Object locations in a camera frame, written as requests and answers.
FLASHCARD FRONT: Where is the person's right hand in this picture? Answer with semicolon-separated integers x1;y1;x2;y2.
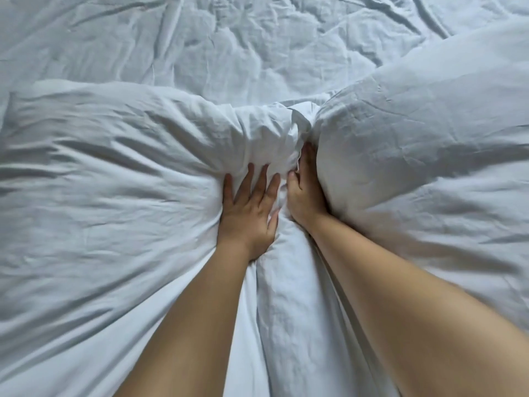
285;142;332;233

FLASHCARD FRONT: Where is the person's left hand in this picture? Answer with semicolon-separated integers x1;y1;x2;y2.
217;163;282;262

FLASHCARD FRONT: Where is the white duvet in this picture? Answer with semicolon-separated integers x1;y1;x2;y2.
0;16;529;397

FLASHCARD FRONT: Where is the white bed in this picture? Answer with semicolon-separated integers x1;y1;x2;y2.
0;0;529;110

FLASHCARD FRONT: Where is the person's right forearm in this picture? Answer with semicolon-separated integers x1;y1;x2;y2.
307;213;529;397

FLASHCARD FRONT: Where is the person's left forearm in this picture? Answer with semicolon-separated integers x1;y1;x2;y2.
114;242;255;397

